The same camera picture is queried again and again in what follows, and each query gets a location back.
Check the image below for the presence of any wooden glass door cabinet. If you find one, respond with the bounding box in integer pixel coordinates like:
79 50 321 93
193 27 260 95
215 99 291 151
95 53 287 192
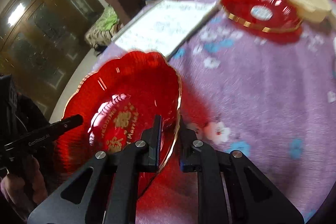
1 0 103 118

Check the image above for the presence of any purple floral tablecloth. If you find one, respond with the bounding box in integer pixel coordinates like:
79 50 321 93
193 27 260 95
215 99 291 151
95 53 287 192
169 12 335 223

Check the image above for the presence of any person in dark trousers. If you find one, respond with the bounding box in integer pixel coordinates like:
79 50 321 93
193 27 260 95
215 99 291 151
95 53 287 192
1 74 50 145

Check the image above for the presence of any person's left hand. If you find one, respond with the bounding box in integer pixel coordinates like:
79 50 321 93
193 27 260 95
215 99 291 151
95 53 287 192
1 156 48 213

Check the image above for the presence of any large red wedding plate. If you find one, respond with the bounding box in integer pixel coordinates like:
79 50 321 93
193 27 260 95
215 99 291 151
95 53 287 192
54 51 182 180

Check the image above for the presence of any small red plastic plate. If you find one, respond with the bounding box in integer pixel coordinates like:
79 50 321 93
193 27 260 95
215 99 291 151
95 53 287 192
220 0 302 34

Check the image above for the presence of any white paper sheet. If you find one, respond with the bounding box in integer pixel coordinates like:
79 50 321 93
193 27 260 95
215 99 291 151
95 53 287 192
112 0 219 58

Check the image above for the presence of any green patterned blanket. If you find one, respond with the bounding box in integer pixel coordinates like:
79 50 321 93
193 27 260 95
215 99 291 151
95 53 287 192
84 6 123 52

